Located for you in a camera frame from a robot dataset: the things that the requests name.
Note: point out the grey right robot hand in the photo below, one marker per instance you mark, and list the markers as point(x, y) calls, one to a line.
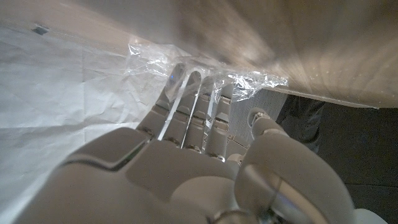
point(186, 174)

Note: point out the clear plastic wrap sheet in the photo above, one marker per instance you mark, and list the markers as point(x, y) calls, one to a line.
point(248, 82)

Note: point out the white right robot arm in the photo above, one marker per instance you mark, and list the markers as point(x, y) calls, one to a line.
point(370, 217)

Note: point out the grey perforated panel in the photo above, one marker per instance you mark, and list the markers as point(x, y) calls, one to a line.
point(261, 99)

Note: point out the white crumpled backdrop sheet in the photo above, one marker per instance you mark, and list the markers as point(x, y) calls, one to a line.
point(62, 93)

